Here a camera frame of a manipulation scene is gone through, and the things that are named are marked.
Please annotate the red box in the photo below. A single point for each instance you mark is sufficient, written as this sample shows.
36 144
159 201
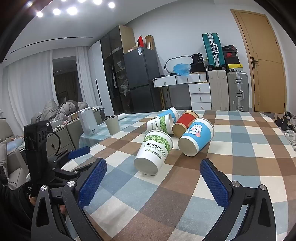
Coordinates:
140 41

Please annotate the grey bedside cabinet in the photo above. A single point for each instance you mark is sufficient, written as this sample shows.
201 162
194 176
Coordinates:
62 136

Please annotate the white green leaf paper cup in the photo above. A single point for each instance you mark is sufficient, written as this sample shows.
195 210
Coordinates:
161 125
153 153

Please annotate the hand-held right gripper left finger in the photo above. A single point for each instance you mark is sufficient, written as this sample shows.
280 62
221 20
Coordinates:
92 183

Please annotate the white air purifier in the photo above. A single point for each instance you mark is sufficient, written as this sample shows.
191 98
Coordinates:
87 121

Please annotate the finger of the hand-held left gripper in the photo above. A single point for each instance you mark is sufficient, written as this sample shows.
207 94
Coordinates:
78 151
67 176

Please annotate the white sheer curtain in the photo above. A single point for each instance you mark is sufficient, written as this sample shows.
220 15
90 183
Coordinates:
30 88
86 76

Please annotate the white paper roll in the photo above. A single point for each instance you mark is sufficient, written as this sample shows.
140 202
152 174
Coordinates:
123 115

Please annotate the red brown paper cup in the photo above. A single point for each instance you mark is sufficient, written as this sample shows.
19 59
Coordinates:
185 122

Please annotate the person's left hand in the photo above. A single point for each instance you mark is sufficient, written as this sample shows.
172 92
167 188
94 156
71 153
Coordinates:
63 208

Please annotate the white drawer cabinet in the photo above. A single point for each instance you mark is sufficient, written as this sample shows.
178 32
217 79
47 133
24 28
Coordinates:
200 96

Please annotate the cluster of ceiling lights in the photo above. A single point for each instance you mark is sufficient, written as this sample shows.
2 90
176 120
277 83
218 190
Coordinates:
71 10

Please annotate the beige suitcase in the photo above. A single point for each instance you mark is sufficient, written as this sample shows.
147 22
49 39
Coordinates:
218 90

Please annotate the plaid tablecloth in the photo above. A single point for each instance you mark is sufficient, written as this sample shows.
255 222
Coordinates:
242 162

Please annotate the blue rabbit print paper cup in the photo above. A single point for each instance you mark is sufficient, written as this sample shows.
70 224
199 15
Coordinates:
196 136

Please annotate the person's left forearm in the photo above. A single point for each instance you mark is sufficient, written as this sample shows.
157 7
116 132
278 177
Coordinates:
13 208

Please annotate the white desk with drawers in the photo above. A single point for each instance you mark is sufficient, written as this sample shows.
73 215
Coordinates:
178 80

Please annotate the blue plastic bag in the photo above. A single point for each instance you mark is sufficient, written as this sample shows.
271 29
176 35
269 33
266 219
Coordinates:
182 69

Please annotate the blue white paper cup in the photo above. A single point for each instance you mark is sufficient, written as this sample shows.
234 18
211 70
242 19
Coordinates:
172 113

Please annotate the brown cardboard box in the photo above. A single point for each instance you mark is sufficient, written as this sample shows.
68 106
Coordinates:
149 42

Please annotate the teal suitcase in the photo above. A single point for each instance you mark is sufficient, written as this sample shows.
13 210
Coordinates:
212 51

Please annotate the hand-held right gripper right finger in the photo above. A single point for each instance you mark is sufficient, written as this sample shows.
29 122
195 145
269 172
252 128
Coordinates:
214 183

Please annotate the silver suitcase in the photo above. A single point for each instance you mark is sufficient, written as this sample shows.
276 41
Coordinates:
238 90

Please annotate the grey sofa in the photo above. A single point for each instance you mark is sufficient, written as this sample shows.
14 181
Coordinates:
11 157

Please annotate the black bag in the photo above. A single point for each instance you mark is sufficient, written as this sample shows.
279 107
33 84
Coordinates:
198 62

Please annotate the stack of black shoe boxes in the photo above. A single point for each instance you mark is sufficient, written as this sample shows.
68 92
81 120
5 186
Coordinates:
230 54

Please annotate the black refrigerator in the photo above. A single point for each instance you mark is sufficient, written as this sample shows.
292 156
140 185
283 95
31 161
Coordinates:
141 81

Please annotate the dark glass door cabinet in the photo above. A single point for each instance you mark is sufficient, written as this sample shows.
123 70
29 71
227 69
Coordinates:
115 69

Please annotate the grey green tumbler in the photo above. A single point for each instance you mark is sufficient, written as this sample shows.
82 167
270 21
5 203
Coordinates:
112 126

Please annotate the grey padded jacket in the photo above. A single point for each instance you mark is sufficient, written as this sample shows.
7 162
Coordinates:
57 110

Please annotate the wooden door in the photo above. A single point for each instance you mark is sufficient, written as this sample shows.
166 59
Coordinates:
266 64

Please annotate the pile of shoes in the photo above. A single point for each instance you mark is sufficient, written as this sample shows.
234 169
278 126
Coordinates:
286 125

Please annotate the yellow black box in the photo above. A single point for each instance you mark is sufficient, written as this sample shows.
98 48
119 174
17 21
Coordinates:
235 67

